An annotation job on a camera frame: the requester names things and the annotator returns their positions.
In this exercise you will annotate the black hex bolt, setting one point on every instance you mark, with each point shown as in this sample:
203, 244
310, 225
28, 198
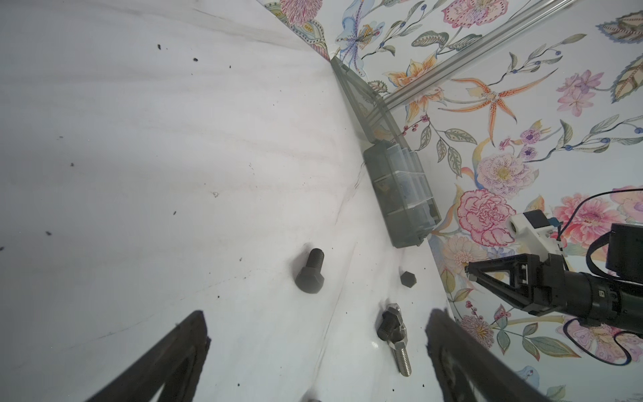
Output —
310, 278

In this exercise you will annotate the black short bolt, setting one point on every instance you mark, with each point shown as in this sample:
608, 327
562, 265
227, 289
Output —
391, 328

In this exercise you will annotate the silver bolt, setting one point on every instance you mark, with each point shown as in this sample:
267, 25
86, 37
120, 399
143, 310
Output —
401, 355

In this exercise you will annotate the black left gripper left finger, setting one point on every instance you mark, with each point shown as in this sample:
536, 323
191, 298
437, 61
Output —
169, 371

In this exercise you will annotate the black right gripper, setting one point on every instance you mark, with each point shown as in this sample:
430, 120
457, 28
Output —
610, 293

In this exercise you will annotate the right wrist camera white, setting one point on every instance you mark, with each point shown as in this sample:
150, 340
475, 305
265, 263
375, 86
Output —
533, 230

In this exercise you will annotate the grey plastic organizer box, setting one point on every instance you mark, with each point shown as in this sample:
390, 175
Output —
398, 178

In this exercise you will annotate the aluminium corner post right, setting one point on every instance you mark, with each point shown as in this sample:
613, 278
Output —
514, 27

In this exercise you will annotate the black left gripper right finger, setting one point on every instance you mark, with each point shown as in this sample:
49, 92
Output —
467, 371

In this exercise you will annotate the black bolt right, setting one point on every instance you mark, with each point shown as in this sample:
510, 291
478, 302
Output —
408, 279

